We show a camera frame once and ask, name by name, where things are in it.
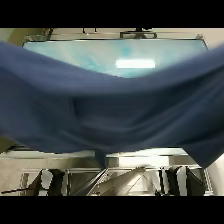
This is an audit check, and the blue garment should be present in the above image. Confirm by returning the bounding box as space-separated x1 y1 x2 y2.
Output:
0 40 224 170

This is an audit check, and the silver frame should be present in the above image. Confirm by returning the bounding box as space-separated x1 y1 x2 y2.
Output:
18 165 214 197

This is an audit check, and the black cable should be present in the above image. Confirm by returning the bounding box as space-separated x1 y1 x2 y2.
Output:
0 187 35 195

